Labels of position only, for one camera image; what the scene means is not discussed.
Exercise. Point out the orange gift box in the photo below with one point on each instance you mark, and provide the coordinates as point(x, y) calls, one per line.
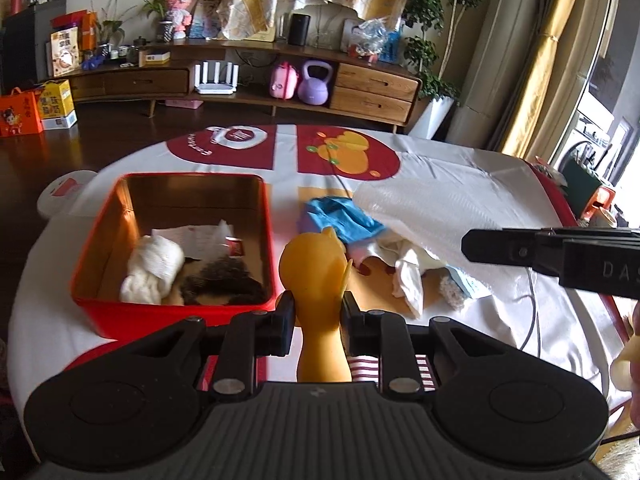
point(20, 115)

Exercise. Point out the blue bottle pack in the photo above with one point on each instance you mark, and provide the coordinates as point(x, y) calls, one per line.
point(391, 47)

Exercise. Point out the white bubble wrap sheet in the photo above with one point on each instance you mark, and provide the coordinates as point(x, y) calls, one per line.
point(425, 205)

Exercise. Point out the white gauze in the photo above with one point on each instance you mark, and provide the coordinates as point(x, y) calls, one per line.
point(152, 270)

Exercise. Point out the white robot vacuum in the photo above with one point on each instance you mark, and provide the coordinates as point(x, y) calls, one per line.
point(65, 192)

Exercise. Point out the purple kettlebell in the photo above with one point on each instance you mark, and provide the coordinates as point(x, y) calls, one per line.
point(314, 90)

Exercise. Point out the blue nitrile glove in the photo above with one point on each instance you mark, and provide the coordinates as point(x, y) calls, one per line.
point(340, 215)

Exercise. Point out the black cabinet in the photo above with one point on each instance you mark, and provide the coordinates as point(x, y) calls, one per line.
point(27, 45)

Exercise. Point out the potted orchid plant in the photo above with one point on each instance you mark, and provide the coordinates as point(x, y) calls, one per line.
point(162, 30)

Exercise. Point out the yellow and white carton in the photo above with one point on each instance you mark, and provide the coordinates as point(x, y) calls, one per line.
point(57, 105)

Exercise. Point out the white and red printed tablecloth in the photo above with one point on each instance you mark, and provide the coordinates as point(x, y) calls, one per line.
point(475, 320)

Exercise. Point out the pink power strip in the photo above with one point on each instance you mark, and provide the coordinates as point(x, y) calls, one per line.
point(184, 104)

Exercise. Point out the small leafy potted plant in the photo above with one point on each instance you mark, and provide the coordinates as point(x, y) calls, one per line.
point(112, 25)

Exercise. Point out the clear plastic packet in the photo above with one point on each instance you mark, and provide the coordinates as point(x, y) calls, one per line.
point(195, 237)

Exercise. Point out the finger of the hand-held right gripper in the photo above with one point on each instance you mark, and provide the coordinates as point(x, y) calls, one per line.
point(495, 247)

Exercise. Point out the yellow curtain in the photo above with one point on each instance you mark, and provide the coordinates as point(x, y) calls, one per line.
point(540, 60)

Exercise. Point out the photo frame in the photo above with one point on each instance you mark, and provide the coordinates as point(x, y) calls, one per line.
point(351, 35)

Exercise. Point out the small yellow box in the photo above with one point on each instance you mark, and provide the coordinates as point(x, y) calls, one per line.
point(154, 58)

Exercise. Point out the white fan-shaped ornament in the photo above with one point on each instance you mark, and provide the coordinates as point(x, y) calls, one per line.
point(327, 25)

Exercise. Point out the black cylinder speaker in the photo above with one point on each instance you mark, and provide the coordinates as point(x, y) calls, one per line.
point(299, 30)

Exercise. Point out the potted green tree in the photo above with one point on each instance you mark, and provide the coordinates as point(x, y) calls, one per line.
point(425, 5)

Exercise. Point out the white cloth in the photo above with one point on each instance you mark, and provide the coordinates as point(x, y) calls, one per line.
point(412, 275)

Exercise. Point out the pink small case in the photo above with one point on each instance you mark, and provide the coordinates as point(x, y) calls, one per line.
point(284, 82)

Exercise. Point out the dark teapot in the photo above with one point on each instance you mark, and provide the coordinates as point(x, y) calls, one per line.
point(139, 50)

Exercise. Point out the yellow rubber chicken toy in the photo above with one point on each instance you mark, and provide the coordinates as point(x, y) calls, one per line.
point(315, 280)

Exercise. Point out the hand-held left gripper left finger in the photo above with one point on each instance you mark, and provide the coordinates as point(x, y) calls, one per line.
point(285, 322)

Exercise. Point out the pink doll bouquet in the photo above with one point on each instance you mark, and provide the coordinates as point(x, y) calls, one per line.
point(185, 7)

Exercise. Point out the person's right hand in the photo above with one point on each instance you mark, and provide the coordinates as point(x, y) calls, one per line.
point(625, 365)

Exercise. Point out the red metal box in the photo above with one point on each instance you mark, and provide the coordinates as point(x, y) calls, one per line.
point(100, 310)

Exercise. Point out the wooden TV cabinet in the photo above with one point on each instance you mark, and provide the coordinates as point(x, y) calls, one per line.
point(375, 80)

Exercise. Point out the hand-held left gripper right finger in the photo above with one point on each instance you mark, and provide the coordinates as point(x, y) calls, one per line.
point(350, 322)

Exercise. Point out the orange paper bag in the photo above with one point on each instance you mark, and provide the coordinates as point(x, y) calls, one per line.
point(82, 27)

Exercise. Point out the white router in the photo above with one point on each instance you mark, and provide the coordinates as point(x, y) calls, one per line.
point(216, 85)

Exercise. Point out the clear packet with dark item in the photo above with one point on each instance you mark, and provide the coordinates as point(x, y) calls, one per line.
point(220, 280)

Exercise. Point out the beige standing air conditioner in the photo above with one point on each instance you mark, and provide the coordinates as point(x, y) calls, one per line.
point(490, 85)

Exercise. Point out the cotton swab bag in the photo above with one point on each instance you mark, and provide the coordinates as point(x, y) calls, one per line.
point(467, 285)

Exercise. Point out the clear plastic bag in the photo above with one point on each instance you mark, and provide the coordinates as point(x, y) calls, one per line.
point(370, 37)

